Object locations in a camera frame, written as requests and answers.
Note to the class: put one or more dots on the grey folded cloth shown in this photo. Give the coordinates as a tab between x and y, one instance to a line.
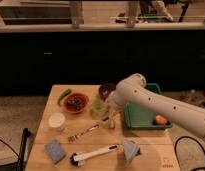
130	149

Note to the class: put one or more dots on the metal fork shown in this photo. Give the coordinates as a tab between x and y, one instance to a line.
76	136

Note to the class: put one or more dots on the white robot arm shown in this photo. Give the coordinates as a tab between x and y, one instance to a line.
133	89

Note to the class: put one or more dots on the white round container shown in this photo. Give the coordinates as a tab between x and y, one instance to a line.
57	121

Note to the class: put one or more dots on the white handled brush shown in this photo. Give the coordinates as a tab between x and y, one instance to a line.
78	158

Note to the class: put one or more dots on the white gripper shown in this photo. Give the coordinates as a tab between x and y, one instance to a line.
113	108

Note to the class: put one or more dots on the black stand left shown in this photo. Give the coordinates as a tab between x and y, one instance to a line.
25	135

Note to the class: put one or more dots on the dark purple bowl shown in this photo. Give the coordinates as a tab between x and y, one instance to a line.
105	90

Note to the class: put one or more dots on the orange fruit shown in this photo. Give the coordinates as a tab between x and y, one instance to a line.
161	120

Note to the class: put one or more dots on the blue sponge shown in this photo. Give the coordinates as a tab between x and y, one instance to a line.
55	151

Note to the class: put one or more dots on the green cucumber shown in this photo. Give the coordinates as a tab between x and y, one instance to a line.
62	95

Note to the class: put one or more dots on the green plastic tray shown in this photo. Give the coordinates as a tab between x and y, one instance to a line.
137	117

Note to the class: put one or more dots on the light green cup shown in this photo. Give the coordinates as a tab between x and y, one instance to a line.
97	107

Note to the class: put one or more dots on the orange bowl with dark food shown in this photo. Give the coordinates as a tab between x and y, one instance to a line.
75	103

